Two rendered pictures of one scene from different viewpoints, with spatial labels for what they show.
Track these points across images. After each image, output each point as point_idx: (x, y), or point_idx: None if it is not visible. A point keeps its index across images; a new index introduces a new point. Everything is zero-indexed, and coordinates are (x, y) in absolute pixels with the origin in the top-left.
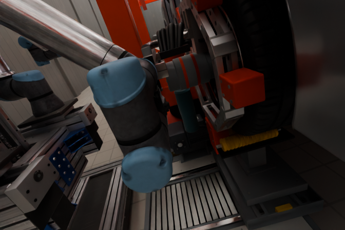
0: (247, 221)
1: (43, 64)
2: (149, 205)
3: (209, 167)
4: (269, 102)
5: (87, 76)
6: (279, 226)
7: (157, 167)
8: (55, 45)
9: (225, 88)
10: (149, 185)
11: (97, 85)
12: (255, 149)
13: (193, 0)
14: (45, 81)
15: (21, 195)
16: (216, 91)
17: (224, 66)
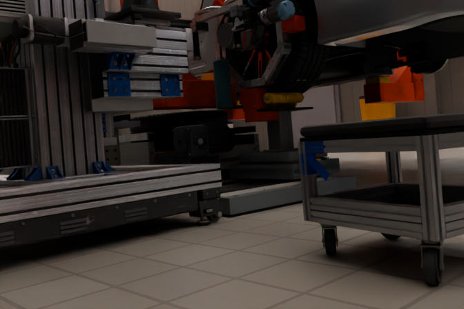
0: (292, 164)
1: None
2: None
3: (229, 181)
4: (305, 38)
5: None
6: None
7: (293, 5)
8: None
9: (287, 23)
10: (290, 11)
11: None
12: (290, 109)
13: None
14: None
15: (192, 35)
16: (246, 76)
17: (258, 47)
